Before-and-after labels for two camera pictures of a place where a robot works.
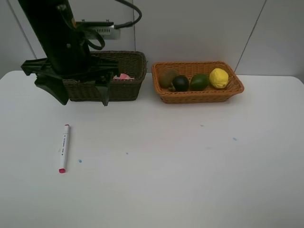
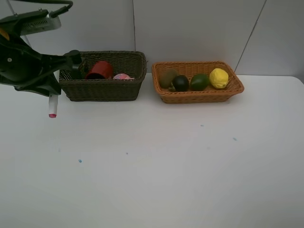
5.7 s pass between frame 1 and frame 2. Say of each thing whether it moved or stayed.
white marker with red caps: moved
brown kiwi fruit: stayed
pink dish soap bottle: stayed
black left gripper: moved
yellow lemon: stayed
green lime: stayed
